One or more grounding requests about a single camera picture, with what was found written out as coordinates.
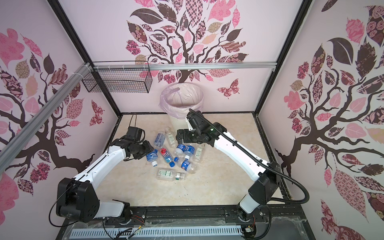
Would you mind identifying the Pepsi blue label bottle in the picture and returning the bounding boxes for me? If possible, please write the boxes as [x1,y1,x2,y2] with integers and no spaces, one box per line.
[174,156,197,174]

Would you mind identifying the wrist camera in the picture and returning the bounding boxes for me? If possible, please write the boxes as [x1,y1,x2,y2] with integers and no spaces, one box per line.
[186,109,210,131]
[126,126,145,142]

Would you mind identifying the left aluminium frame rail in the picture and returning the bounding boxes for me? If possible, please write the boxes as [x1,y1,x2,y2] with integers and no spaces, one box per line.
[1,63,93,173]

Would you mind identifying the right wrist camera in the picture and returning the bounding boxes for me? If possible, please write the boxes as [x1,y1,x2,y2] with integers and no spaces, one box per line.
[186,109,210,131]

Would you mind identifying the aluminium frame rail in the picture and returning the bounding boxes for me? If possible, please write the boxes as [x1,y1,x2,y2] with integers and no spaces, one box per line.
[93,62,277,71]
[1,63,93,173]

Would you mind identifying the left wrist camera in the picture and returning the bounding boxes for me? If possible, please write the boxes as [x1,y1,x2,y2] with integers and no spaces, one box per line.
[126,126,145,142]

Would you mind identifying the Pocari Sweat blue label bottle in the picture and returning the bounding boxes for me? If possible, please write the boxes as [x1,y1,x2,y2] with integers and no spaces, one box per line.
[146,149,158,167]

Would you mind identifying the blue label white cap bottle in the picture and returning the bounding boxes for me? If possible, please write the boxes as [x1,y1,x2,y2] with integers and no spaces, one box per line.
[184,145,195,160]

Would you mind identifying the back aluminium frame rail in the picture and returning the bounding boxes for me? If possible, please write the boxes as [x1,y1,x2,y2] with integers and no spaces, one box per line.
[93,62,277,71]

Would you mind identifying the black wire mesh basket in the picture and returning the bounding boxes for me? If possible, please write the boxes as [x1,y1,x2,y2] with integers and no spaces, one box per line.
[82,60,153,94]

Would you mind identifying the green label clear bottle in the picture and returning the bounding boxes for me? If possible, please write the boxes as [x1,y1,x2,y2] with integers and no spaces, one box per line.
[193,144,205,163]
[156,169,186,182]
[165,127,178,148]

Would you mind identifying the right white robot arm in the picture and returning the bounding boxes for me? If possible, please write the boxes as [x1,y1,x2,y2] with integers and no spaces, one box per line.
[177,123,280,221]

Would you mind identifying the white ribbed trash bin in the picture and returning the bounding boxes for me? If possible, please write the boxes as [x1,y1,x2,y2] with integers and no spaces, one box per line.
[169,115,189,132]

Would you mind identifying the soda water blue label bottle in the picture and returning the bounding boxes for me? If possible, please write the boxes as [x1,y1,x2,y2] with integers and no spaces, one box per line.
[154,132,166,149]

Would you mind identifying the right black corrugated cable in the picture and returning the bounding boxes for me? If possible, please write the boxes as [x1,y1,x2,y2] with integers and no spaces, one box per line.
[188,108,310,205]

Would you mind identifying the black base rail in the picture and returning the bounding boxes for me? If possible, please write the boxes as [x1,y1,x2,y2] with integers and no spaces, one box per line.
[56,204,306,226]

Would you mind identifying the Fiji red flower bottle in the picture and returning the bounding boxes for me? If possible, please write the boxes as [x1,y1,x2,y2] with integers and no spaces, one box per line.
[160,148,175,168]

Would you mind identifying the white slotted cable duct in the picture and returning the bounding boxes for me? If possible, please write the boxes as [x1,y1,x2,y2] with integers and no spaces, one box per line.
[68,226,243,240]

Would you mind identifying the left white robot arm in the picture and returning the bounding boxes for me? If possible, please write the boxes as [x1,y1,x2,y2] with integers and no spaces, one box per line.
[54,139,154,223]

